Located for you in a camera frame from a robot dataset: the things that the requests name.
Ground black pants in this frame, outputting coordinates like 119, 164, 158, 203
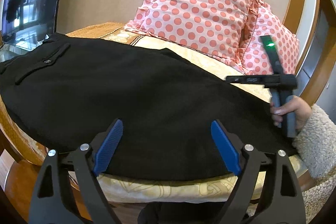
0, 32, 299, 183

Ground fluffy cream sleeve forearm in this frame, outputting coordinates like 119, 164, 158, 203
293, 105, 336, 223

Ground person's right hand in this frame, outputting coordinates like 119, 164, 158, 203
270, 96, 312, 131

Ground right polka dot pillow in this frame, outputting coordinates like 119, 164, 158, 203
238, 2, 299, 75

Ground polka dot pillow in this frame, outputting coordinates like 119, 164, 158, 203
238, 2, 299, 75
125, 0, 256, 71

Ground left polka dot pillow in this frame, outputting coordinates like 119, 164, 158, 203
125, 0, 256, 71

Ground wooden door frame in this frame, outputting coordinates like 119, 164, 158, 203
283, 0, 335, 105

